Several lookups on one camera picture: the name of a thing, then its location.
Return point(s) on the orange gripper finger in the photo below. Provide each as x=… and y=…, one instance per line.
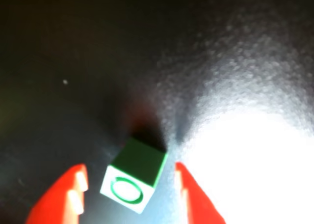
x=198, y=204
x=59, y=197

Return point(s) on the green cube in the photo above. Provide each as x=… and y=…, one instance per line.
x=137, y=160

